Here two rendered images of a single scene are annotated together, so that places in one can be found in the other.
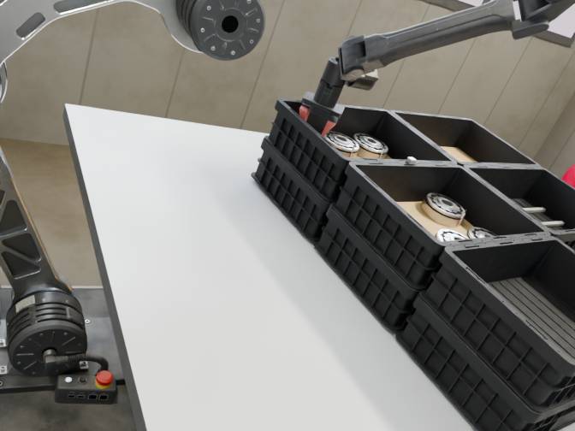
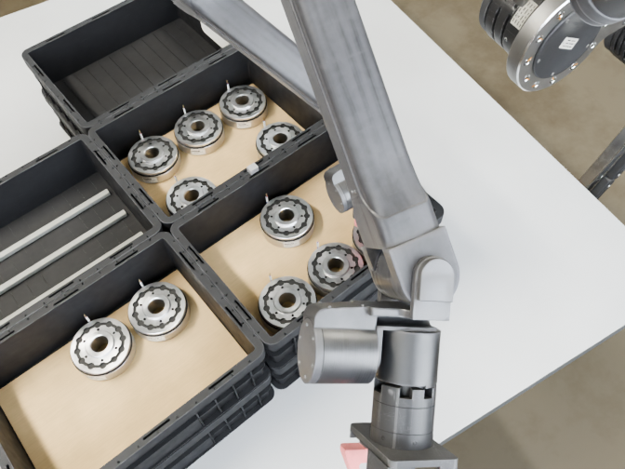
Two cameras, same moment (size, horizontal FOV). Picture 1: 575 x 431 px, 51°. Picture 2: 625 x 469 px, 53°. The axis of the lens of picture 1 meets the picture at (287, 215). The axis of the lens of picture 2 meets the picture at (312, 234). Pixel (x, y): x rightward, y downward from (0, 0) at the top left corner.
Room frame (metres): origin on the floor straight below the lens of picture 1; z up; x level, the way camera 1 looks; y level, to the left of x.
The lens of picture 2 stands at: (2.06, -0.02, 1.84)
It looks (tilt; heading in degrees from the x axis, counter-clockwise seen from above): 57 degrees down; 187
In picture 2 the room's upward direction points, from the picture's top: 3 degrees counter-clockwise
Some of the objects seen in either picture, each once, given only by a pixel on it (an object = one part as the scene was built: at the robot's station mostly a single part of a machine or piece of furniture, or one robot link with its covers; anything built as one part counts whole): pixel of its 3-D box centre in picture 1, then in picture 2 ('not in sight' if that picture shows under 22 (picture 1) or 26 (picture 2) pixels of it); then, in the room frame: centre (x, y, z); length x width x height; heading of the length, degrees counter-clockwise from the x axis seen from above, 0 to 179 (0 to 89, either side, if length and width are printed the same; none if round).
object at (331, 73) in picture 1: (338, 73); not in sight; (1.43, 0.02, 1.04); 0.07 x 0.06 x 0.07; 124
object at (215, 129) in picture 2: (458, 244); (198, 127); (1.19, -0.37, 0.86); 0.10 x 0.10 x 0.01
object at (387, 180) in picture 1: (439, 221); (216, 144); (1.24, -0.32, 0.87); 0.40 x 0.30 x 0.11; 134
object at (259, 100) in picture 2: not in sight; (243, 102); (1.11, -0.28, 0.86); 0.10 x 0.10 x 0.01
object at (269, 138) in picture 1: (358, 153); (308, 238); (1.46, -0.11, 0.87); 0.40 x 0.30 x 0.11; 134
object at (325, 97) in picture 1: (327, 95); not in sight; (1.43, 0.02, 0.98); 0.10 x 0.07 x 0.07; 88
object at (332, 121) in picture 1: (320, 123); not in sight; (1.43, 0.01, 0.91); 0.07 x 0.07 x 0.09; 88
